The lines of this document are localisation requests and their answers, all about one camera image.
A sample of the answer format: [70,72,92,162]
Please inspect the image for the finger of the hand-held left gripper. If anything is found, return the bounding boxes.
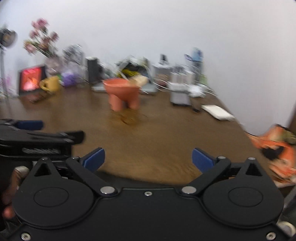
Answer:
[0,118,44,131]
[0,130,84,145]

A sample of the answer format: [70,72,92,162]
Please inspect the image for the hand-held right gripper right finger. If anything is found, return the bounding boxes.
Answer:
[181,148,269,195]

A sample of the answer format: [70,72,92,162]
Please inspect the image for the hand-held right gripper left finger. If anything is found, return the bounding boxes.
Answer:
[32,147,117,195]

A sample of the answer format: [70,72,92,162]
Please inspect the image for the pink footed bowl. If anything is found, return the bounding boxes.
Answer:
[103,78,142,112]

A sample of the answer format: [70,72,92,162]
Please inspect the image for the cream cloth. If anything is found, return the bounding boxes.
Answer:
[129,75,150,88]

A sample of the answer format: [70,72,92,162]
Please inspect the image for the person's left hand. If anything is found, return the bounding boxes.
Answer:
[1,166,30,220]

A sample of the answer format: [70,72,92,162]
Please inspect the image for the black glossy phone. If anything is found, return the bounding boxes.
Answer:
[29,94,49,103]

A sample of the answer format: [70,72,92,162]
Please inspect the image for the yellow mug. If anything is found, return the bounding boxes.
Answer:
[39,76,62,93]

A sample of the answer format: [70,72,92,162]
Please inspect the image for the white rectangular block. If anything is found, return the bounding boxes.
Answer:
[201,104,236,121]

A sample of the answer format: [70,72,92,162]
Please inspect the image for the purple tissue pack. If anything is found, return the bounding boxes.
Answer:
[60,71,78,88]

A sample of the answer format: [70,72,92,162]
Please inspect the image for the orange printed cloth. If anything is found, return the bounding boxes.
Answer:
[248,124,296,184]

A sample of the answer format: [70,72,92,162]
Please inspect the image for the silver foil bag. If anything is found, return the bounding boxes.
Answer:
[62,45,84,70]

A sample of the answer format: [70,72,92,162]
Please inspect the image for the black speaker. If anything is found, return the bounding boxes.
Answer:
[86,57,101,85]

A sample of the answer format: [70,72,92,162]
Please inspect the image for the pink roses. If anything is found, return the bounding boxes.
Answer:
[23,18,60,57]

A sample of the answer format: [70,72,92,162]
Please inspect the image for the silver laptop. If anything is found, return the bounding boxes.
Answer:
[91,82,159,96]

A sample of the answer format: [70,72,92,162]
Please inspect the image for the clear food container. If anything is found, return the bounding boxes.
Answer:
[153,62,173,83]

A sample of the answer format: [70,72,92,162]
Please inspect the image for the black and yellow box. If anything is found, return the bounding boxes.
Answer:
[116,57,151,78]

